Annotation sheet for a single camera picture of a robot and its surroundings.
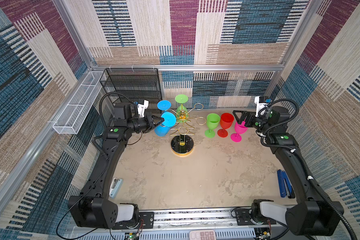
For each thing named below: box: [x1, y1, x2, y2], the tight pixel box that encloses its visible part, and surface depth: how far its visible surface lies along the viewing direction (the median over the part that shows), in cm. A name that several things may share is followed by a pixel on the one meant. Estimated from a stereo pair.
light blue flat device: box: [109, 177, 124, 199], surface depth 84 cm
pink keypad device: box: [189, 230, 217, 240], surface depth 70 cm
